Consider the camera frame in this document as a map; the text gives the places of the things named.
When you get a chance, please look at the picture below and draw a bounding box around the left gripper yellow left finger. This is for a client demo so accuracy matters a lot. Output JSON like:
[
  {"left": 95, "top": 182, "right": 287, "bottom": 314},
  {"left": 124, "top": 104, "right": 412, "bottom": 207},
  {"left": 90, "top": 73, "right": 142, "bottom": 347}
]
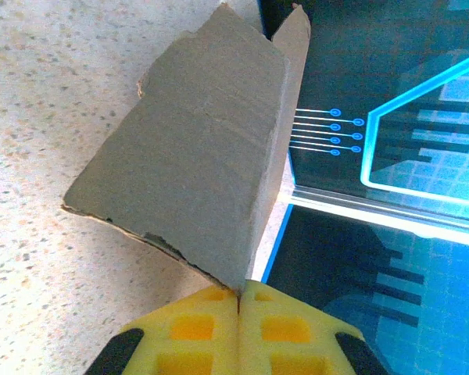
[{"left": 84, "top": 284, "right": 239, "bottom": 375}]

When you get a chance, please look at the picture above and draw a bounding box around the aluminium frame post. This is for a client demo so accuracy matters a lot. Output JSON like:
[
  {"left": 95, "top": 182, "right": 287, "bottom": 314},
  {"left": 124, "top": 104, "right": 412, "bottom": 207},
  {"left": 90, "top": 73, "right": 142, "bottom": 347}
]
[{"left": 287, "top": 183, "right": 469, "bottom": 251}]

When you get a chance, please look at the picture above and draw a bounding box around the brown cardboard box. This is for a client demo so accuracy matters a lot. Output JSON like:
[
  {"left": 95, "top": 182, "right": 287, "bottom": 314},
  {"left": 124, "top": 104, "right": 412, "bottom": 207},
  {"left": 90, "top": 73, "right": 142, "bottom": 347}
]
[{"left": 60, "top": 2, "right": 313, "bottom": 294}]

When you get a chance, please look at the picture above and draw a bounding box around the blue table edge trim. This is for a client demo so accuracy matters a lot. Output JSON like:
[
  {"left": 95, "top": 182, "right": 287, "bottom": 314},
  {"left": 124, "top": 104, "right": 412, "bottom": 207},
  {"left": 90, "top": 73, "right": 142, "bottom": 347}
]
[{"left": 260, "top": 202, "right": 295, "bottom": 283}]

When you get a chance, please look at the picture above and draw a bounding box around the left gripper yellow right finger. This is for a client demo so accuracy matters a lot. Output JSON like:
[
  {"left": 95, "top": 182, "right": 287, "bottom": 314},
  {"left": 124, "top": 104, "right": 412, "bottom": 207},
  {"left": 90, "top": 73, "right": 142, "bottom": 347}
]
[{"left": 238, "top": 280, "right": 394, "bottom": 375}]

